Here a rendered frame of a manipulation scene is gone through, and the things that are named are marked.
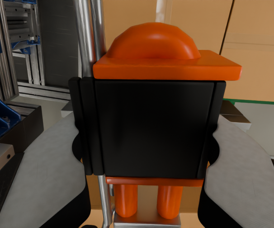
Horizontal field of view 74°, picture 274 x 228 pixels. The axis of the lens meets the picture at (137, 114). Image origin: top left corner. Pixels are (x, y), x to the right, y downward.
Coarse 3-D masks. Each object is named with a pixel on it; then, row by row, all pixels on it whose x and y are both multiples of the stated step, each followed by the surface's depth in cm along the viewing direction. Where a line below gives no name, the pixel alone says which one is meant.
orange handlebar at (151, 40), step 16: (128, 32) 10; (144, 32) 10; (160, 32) 10; (176, 32) 10; (112, 48) 10; (128, 48) 10; (144, 48) 10; (160, 48) 10; (176, 48) 10; (192, 48) 10; (128, 192) 15; (160, 192) 16; (176, 192) 15; (128, 208) 16; (160, 208) 17; (176, 208) 16
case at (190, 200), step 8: (80, 160) 52; (88, 176) 47; (96, 176) 47; (88, 184) 44; (96, 184) 44; (96, 192) 42; (184, 192) 42; (192, 192) 42; (200, 192) 42; (96, 200) 41; (112, 200) 41; (184, 200) 40; (192, 200) 40; (96, 208) 39; (184, 208) 39; (192, 208) 39; (96, 216) 40; (184, 216) 38; (192, 216) 38; (88, 224) 41; (96, 224) 41; (112, 224) 41; (184, 224) 40; (192, 224) 40; (200, 224) 39
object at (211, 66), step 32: (96, 64) 9; (128, 64) 9; (160, 64) 9; (192, 64) 9; (224, 64) 9; (96, 96) 10; (128, 96) 10; (160, 96) 10; (192, 96) 10; (128, 128) 11; (160, 128) 10; (192, 128) 10; (128, 160) 12; (160, 160) 12; (192, 160) 12
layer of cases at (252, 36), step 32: (128, 0) 56; (160, 0) 55; (192, 0) 55; (224, 0) 55; (256, 0) 54; (192, 32) 59; (224, 32) 59; (256, 32) 58; (256, 64) 63; (224, 96) 69; (256, 96) 68
